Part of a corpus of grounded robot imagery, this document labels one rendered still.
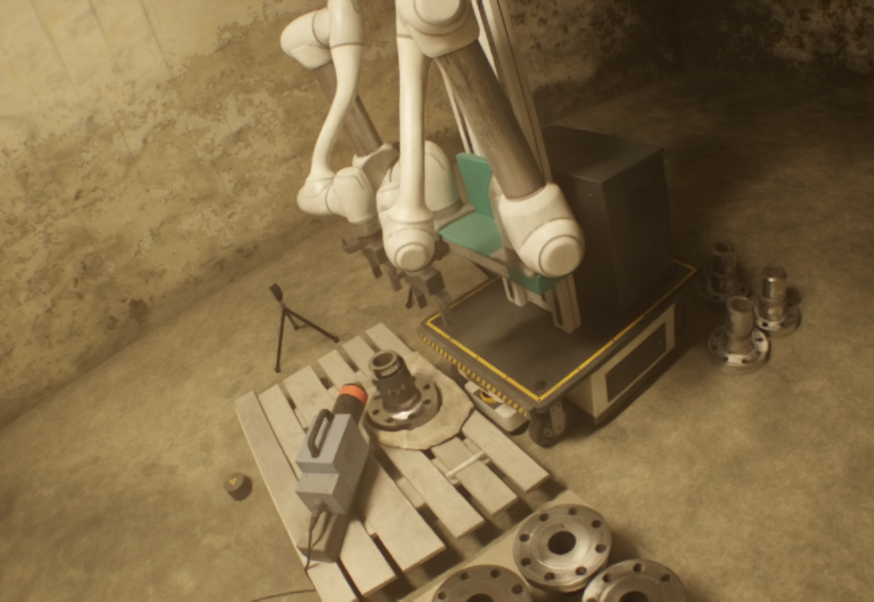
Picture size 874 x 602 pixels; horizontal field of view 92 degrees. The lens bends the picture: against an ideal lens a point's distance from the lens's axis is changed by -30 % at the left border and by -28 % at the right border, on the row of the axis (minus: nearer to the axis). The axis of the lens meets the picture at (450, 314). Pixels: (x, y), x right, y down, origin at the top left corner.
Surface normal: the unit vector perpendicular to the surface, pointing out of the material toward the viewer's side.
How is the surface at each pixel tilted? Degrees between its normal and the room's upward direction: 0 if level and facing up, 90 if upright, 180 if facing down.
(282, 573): 0
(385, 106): 90
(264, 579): 0
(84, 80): 90
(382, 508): 0
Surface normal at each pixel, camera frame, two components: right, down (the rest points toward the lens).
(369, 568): -0.26, -0.79
